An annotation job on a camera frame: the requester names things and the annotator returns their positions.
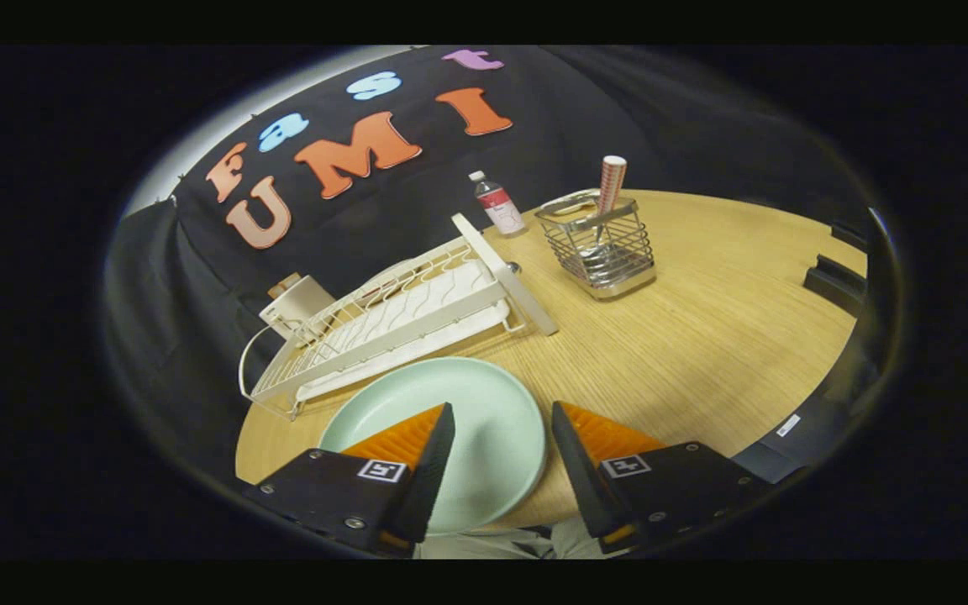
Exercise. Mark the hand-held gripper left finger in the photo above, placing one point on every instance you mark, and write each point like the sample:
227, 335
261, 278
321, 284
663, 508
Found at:
429, 483

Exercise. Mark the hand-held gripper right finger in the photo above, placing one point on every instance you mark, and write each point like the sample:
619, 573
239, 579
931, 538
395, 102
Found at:
585, 487

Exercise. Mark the mint green plate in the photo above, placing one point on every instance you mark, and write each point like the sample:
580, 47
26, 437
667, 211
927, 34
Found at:
492, 420

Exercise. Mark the person's light trousers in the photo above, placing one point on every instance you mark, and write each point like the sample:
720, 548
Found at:
492, 542

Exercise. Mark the white toaster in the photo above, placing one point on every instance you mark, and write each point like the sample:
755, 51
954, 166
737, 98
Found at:
299, 302

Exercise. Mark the toast slices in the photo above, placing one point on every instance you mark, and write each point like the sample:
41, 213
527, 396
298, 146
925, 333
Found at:
284, 284

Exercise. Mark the clear plastic bottle red label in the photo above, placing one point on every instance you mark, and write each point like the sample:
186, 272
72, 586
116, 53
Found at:
501, 210

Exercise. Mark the black backdrop cloth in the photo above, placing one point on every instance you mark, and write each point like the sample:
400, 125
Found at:
534, 134

